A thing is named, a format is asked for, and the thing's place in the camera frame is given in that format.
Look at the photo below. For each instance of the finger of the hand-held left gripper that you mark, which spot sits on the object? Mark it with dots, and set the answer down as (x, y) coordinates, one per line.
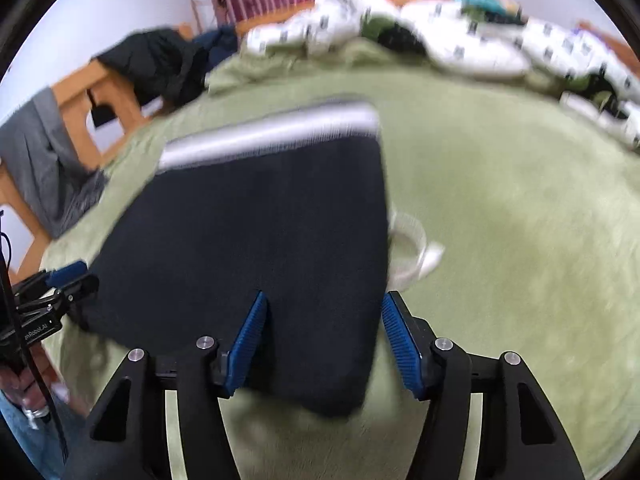
(80, 287)
(67, 272)

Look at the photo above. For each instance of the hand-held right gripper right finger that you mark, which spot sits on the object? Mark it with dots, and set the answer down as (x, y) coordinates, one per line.
(400, 345)

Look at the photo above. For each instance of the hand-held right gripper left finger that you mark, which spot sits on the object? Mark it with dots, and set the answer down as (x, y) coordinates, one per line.
(247, 345)

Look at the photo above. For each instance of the black pants with white stripe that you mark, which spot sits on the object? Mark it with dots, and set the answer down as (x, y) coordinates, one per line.
(250, 240)

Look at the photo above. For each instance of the person's left hand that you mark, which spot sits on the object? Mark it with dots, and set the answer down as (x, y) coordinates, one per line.
(42, 382)

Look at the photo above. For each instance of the grey garment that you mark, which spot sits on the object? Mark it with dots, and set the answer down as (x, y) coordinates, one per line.
(40, 160)

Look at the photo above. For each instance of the person's blue jeans leg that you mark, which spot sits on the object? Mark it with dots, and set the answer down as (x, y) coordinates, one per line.
(20, 440)

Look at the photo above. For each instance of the green blanket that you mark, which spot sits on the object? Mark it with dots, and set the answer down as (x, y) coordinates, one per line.
(500, 210)

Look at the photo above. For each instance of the black garment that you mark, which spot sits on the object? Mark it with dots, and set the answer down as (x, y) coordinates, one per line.
(150, 60)

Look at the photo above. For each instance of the navy garment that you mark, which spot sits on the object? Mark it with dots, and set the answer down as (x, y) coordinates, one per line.
(220, 45)

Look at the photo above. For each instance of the white printed quilt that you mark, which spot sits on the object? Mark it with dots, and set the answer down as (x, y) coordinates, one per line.
(470, 50)

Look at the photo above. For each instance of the dark cloth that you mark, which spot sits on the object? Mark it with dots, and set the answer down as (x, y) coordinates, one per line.
(400, 37)

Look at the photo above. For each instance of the teal cloth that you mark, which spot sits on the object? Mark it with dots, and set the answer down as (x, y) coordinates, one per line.
(480, 0)

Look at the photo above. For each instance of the wooden bed frame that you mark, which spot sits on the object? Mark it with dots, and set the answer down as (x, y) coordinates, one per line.
(70, 90)

